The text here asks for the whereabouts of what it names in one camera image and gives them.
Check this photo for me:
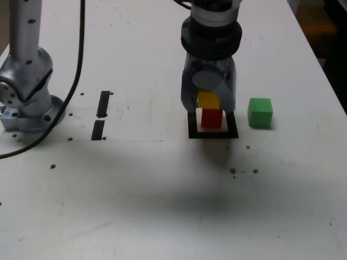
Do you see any black tape square outline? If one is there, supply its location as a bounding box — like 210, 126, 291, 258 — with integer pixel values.
187, 109, 240, 140

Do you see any red cube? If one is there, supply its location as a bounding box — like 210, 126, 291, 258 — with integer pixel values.
200, 108, 224, 129

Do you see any black tape strip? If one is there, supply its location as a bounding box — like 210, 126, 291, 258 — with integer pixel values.
91, 90, 112, 141

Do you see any thick black cable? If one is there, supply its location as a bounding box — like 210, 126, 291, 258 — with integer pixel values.
0, 0, 86, 160

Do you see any yellow cube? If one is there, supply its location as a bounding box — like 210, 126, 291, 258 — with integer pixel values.
197, 90, 222, 110

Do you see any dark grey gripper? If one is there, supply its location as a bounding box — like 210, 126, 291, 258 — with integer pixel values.
179, 52, 237, 114

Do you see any green cube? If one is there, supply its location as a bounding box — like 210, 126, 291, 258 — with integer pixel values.
247, 97, 273, 131

